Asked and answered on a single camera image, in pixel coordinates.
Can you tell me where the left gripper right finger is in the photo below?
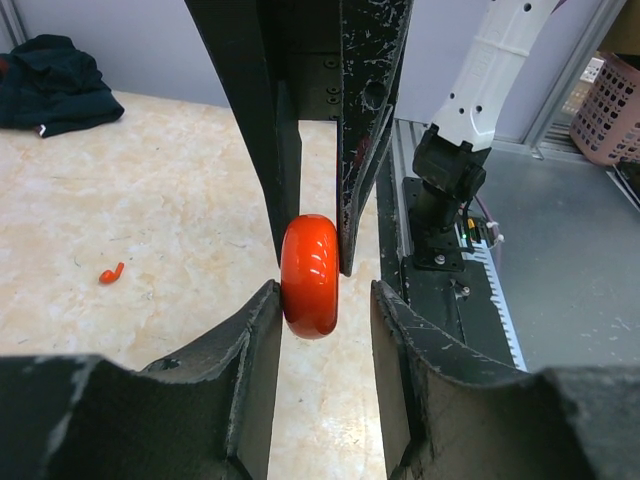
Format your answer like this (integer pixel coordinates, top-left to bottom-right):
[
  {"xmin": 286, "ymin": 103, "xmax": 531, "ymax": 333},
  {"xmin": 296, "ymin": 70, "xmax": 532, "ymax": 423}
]
[{"xmin": 370, "ymin": 281, "xmax": 639, "ymax": 479}]

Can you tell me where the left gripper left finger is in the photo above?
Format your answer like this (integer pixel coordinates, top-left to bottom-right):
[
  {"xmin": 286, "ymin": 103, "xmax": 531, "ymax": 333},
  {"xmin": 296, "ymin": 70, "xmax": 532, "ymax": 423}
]
[{"xmin": 1, "ymin": 281, "xmax": 282, "ymax": 479}]

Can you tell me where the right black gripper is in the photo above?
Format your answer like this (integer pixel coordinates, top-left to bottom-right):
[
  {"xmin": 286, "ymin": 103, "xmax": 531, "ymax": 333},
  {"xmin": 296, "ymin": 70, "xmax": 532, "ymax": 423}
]
[{"xmin": 186, "ymin": 0, "xmax": 413, "ymax": 276}]

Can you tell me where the orange earbud charging case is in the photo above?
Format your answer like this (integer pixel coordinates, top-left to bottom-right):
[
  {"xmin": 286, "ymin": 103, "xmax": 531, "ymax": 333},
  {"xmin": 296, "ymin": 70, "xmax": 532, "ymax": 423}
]
[{"xmin": 281, "ymin": 214, "xmax": 339, "ymax": 340}]

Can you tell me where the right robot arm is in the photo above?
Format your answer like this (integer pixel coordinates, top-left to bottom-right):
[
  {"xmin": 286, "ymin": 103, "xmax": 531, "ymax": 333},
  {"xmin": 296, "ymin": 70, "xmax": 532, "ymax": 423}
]
[{"xmin": 187, "ymin": 1, "xmax": 558, "ymax": 274}]

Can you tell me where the dark blue cloth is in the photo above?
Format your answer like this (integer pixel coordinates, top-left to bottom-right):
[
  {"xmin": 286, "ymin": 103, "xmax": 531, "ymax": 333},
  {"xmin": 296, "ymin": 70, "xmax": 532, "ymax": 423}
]
[{"xmin": 1, "ymin": 34, "xmax": 125, "ymax": 138}]

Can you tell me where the pink plastic basket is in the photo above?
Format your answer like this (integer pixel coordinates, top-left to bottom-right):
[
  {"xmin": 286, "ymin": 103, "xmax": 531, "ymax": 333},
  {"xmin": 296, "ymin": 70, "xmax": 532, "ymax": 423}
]
[{"xmin": 569, "ymin": 53, "xmax": 639, "ymax": 166}]

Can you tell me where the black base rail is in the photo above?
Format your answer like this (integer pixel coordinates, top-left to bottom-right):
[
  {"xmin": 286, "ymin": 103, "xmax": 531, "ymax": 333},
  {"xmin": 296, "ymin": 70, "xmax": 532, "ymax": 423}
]
[{"xmin": 376, "ymin": 120, "xmax": 527, "ymax": 371}]

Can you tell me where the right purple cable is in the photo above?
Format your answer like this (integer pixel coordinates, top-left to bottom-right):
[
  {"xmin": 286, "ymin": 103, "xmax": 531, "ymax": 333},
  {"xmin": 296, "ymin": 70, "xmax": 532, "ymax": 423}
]
[{"xmin": 472, "ymin": 194, "xmax": 504, "ymax": 251}]

